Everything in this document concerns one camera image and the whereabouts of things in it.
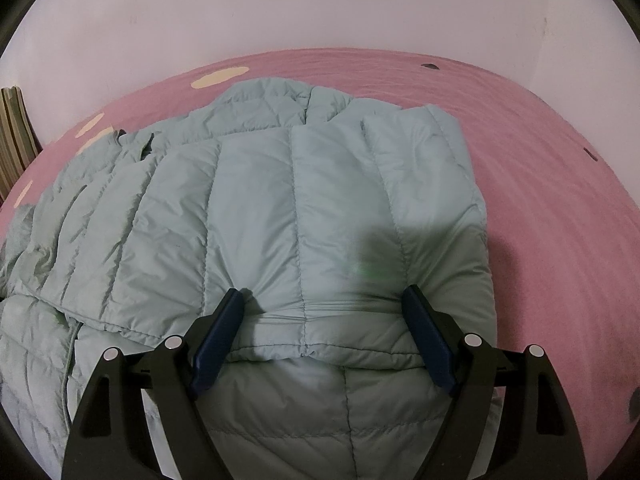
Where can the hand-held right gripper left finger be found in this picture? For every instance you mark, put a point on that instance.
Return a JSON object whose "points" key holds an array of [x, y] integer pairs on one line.
{"points": [[220, 332]]}

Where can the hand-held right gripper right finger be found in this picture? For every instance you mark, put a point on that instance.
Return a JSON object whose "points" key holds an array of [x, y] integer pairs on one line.
{"points": [[430, 332]]}

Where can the light blue puffer jacket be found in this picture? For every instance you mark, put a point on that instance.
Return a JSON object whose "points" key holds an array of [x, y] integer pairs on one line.
{"points": [[300, 210]]}

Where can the pink dotted bed sheet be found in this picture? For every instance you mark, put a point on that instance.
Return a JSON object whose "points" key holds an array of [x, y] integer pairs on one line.
{"points": [[525, 160]]}

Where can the striped cloth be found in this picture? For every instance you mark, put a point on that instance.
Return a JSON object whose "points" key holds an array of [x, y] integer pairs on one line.
{"points": [[15, 135]]}

